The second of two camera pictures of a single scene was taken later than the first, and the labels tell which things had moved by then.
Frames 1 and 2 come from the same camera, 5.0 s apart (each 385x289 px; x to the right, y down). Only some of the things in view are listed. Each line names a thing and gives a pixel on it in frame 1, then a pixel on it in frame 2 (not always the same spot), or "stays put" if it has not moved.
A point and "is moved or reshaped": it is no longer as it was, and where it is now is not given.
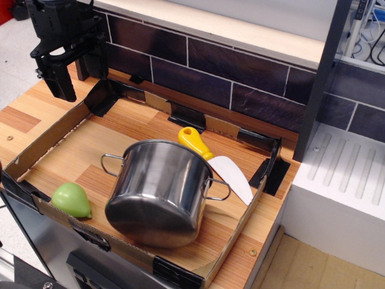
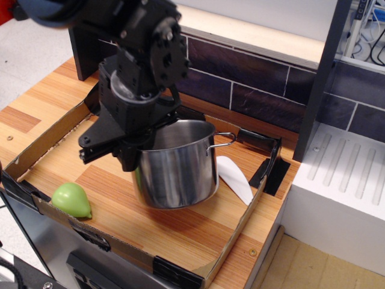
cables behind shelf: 366,33 stays put
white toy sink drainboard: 337,197 stays put
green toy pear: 71,198 stays put
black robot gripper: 73,24 → 137,94
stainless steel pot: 158,200 is moved or reshaped
